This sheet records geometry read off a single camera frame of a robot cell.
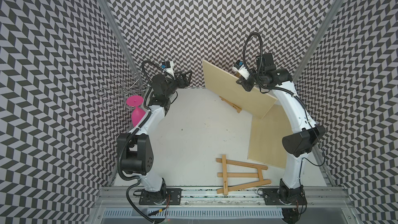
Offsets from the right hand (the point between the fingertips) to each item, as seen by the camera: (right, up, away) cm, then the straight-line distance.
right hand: (240, 81), depth 80 cm
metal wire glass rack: (-71, -7, +10) cm, 72 cm away
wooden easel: (-9, -52, -8) cm, 54 cm away
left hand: (-27, +5, +1) cm, 28 cm away
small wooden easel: (+4, -16, +23) cm, 28 cm away
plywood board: (-9, -1, 0) cm, 9 cm away
